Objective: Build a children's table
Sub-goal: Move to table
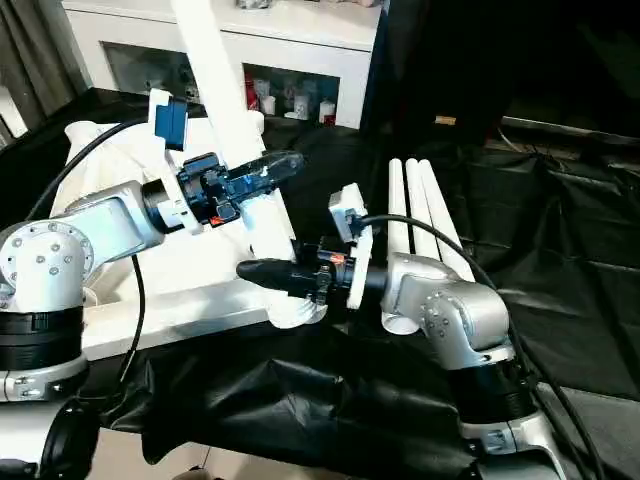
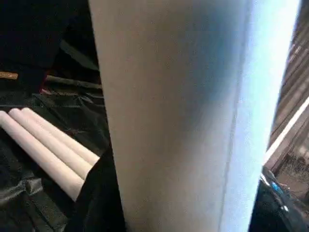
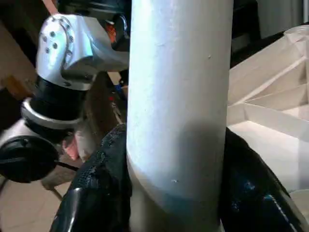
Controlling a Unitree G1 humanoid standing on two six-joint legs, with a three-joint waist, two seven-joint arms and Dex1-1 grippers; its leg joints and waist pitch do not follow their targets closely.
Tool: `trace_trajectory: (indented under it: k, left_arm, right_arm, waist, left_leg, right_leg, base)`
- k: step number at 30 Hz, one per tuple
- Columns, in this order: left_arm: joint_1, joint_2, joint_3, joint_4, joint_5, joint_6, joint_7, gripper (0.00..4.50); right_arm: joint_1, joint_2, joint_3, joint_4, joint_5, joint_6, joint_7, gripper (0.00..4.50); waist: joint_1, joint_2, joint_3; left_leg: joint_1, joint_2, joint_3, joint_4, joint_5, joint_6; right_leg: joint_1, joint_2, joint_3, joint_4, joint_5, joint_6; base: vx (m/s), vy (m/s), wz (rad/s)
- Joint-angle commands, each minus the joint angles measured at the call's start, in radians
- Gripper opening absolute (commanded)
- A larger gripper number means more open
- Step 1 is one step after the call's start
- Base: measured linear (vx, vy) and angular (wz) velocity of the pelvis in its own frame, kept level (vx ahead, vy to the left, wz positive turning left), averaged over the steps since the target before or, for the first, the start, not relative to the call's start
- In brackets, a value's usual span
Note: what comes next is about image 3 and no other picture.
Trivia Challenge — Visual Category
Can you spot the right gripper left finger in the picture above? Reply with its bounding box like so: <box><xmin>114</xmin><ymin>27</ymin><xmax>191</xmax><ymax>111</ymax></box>
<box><xmin>49</xmin><ymin>123</ymin><xmax>134</xmax><ymax>232</ymax></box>

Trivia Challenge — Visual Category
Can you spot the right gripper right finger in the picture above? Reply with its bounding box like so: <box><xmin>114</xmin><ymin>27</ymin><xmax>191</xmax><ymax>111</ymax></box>
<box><xmin>220</xmin><ymin>128</ymin><xmax>309</xmax><ymax>232</ymax></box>

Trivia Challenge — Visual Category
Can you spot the white plastic table top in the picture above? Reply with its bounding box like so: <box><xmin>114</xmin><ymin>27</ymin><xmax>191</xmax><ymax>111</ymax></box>
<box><xmin>226</xmin><ymin>24</ymin><xmax>309</xmax><ymax>194</ymax></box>

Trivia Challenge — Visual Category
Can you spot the white plastic table leg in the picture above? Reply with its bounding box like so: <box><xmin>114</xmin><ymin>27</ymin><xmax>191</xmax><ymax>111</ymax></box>
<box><xmin>126</xmin><ymin>0</ymin><xmax>235</xmax><ymax>232</ymax></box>

